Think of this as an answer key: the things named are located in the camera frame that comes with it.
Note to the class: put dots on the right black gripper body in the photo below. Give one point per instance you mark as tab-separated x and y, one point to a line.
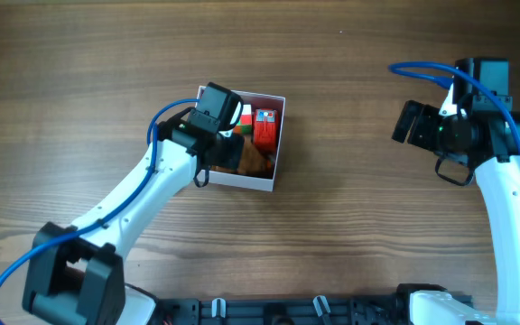
421	127

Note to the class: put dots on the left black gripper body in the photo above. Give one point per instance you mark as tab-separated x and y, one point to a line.
227	153

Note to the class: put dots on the brown plush bear with orange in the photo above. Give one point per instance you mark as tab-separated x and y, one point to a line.
252	163

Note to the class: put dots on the colourful puzzle cube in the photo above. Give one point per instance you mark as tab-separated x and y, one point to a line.
244	125

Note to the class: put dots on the red toy truck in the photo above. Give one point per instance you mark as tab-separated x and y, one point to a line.
265	127

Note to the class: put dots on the white cardboard box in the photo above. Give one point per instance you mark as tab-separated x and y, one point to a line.
265	183

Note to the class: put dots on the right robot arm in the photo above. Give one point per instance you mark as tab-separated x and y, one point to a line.
483	142

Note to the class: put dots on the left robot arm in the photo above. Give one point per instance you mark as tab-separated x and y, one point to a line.
76	273

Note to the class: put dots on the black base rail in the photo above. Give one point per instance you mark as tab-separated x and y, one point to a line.
357	310

